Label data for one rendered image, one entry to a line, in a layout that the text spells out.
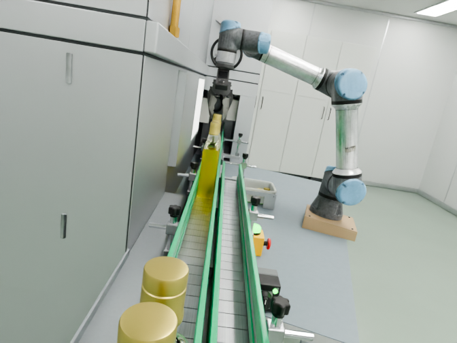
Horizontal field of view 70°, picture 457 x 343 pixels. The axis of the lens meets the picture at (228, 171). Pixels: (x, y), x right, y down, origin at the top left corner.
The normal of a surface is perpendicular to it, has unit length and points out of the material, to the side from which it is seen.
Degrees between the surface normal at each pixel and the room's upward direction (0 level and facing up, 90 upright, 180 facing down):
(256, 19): 90
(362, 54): 90
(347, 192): 95
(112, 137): 90
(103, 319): 0
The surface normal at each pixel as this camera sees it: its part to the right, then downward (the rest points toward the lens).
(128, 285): 0.16, -0.95
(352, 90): 0.02, 0.08
